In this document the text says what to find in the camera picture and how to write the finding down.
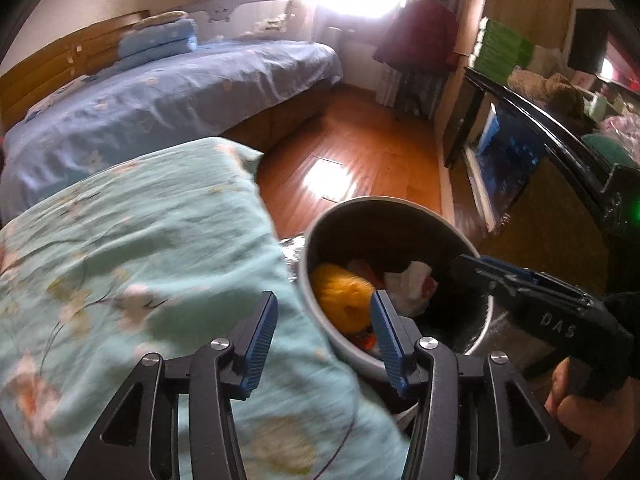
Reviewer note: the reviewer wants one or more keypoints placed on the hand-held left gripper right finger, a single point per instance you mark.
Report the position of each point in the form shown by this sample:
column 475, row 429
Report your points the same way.
column 389, row 345

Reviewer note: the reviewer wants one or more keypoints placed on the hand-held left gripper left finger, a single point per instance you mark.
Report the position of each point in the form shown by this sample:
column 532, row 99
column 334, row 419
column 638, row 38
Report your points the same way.
column 260, row 345

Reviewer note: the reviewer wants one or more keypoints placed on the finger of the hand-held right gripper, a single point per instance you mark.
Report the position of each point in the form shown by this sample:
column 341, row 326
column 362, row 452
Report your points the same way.
column 517, row 275
column 475, row 275

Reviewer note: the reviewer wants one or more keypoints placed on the red snack packet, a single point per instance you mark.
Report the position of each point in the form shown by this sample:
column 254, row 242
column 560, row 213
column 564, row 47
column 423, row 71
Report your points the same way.
column 371, row 342

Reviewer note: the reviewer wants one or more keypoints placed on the white tissue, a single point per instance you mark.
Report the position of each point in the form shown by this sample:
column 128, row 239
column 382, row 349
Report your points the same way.
column 410, row 285

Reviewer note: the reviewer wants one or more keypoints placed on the orange spiky ball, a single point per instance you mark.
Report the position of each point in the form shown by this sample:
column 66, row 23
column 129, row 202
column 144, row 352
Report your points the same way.
column 340, row 295

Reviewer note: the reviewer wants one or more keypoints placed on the grey round bin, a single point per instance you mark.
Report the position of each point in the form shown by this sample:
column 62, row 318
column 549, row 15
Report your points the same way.
column 320, row 240

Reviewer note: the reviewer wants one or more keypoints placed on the person's right hand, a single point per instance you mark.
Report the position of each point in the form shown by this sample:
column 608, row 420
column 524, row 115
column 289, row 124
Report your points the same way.
column 575, row 420

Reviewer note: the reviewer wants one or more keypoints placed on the blue box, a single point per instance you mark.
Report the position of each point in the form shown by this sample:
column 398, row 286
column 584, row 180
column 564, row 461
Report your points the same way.
column 510, row 155

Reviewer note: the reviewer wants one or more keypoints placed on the black glass cabinet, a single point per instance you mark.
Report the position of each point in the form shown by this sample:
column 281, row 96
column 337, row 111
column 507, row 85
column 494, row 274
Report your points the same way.
column 560, row 135

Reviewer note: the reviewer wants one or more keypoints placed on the green floral blanket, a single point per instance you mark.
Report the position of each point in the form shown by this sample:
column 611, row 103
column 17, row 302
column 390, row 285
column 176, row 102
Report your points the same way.
column 150, row 240

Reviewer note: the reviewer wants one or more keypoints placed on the green round cushion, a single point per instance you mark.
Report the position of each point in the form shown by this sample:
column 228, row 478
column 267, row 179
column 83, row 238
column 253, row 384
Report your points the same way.
column 607, row 150

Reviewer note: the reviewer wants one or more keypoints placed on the pink cloth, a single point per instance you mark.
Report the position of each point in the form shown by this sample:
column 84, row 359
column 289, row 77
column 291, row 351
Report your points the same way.
column 622, row 127

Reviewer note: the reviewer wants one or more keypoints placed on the brown plush toy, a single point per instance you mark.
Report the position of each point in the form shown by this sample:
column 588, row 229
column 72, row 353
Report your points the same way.
column 550, row 92

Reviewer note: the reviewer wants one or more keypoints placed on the striped hanging cloth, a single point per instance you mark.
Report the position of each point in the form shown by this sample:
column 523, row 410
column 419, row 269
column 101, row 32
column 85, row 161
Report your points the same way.
column 410, row 92

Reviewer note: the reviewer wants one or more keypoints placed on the stack of green boxes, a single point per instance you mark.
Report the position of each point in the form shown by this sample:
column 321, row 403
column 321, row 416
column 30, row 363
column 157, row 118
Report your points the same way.
column 502, row 45

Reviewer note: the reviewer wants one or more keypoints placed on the black monitor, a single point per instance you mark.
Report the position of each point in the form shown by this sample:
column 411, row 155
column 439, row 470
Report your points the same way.
column 592, row 40

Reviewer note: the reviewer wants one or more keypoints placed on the hanging red garment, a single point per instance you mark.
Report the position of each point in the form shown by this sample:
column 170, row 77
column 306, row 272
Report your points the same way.
column 417, row 35

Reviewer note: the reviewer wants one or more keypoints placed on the bed with blue sheet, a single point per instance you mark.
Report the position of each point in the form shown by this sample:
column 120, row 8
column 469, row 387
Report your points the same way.
column 175, row 100

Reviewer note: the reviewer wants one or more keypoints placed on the folded blue quilt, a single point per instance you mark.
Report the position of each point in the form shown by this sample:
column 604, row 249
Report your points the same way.
column 157, row 45

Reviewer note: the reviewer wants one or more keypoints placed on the flat beige pillow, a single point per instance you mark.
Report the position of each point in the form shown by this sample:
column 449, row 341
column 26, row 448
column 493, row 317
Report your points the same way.
column 160, row 19

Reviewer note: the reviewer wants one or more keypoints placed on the wooden headboard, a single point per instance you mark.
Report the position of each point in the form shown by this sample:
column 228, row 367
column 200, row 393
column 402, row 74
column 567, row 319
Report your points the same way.
column 60, row 55

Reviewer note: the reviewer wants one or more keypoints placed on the grey bed guard rail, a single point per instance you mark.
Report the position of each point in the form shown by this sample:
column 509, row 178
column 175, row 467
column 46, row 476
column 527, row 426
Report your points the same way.
column 250, row 10

